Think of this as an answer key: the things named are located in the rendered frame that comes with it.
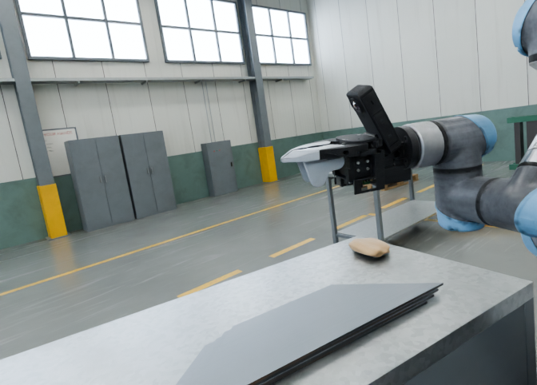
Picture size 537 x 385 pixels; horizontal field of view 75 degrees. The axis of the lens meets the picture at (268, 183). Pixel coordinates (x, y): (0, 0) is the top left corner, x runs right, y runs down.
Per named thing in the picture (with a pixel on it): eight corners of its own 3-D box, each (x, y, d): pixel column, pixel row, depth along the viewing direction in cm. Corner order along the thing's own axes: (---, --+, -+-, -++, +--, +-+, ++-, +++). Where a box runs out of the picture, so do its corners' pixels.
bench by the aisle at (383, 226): (383, 263, 365) (374, 169, 351) (333, 251, 420) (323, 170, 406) (461, 218, 472) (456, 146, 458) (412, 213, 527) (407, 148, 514)
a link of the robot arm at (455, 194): (476, 242, 54) (471, 172, 52) (427, 226, 65) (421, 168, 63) (517, 232, 56) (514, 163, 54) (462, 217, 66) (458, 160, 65)
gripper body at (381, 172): (352, 196, 52) (420, 182, 55) (348, 139, 50) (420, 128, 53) (329, 184, 60) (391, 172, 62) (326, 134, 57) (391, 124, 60)
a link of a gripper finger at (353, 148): (324, 161, 49) (379, 152, 51) (323, 151, 49) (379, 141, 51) (311, 156, 53) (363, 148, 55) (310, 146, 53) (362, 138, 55)
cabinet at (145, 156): (137, 219, 803) (121, 134, 776) (130, 217, 840) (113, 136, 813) (177, 208, 866) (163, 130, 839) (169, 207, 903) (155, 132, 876)
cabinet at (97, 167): (89, 232, 737) (68, 140, 710) (83, 229, 775) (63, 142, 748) (135, 220, 800) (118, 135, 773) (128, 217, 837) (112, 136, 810)
